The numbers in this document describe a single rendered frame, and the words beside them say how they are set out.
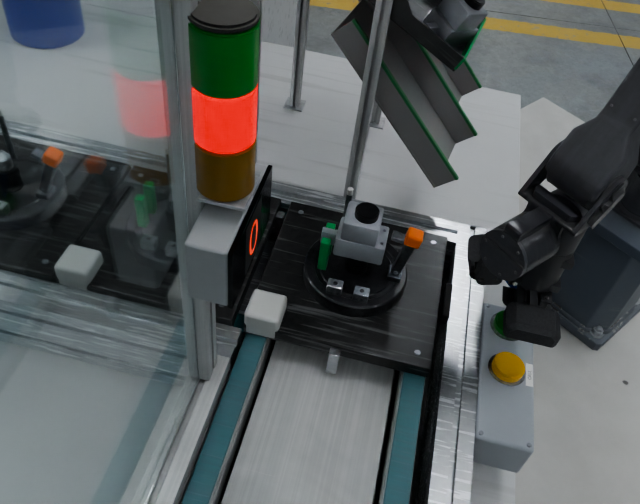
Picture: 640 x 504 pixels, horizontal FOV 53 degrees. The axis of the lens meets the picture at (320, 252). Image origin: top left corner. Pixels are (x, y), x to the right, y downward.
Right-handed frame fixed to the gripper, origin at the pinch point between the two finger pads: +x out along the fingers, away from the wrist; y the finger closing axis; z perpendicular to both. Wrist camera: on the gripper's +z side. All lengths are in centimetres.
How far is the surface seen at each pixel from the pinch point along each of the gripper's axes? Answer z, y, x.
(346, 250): 22.8, 0.6, -3.2
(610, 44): -81, -297, 102
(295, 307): 27.7, 6.0, 3.7
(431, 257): 11.2, -8.5, 3.8
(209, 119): 33, 20, -33
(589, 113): -64, -222, 102
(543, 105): -10, -74, 15
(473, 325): 4.4, 1.2, 4.8
